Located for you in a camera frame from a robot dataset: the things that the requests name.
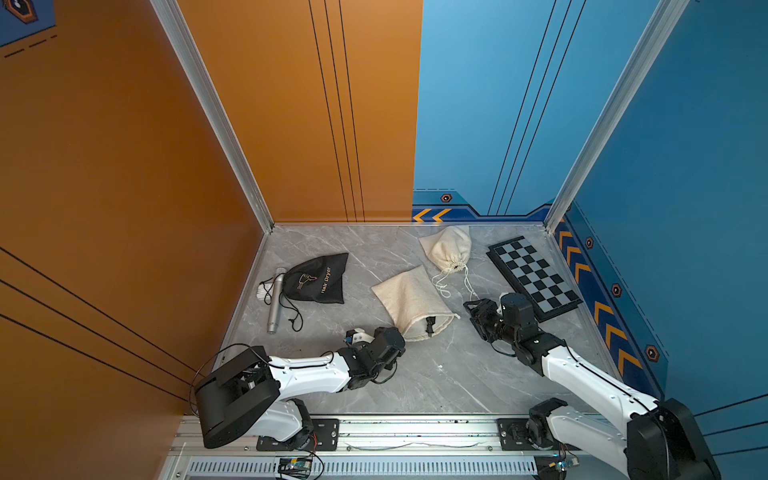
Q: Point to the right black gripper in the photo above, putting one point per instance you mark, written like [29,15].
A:
[480,313]

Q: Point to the beige cloth bag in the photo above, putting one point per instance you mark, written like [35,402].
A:
[449,250]
[417,309]

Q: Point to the black drawstring dryer bag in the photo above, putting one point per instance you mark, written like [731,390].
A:
[317,280]

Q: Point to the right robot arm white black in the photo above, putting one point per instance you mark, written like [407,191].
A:
[637,434]

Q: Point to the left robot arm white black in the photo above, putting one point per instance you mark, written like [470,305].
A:
[258,394]

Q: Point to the silver grey hair tool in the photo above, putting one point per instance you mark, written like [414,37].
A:
[274,293]

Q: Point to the black white checkerboard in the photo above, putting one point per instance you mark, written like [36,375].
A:
[529,273]

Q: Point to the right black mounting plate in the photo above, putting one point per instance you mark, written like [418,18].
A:
[526,434]

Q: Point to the black mounting plate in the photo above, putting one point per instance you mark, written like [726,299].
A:
[323,438]
[526,434]

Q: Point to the right green circuit board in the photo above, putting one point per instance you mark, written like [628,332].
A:
[552,468]

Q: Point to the green circuit board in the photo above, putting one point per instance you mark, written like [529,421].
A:
[552,468]
[299,468]

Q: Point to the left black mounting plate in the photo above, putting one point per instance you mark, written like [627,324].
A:
[323,438]

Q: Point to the left green circuit board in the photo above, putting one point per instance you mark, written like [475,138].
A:
[299,468]

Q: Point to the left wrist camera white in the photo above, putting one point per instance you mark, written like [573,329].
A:
[357,338]

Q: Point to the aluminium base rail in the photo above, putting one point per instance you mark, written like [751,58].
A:
[451,446]

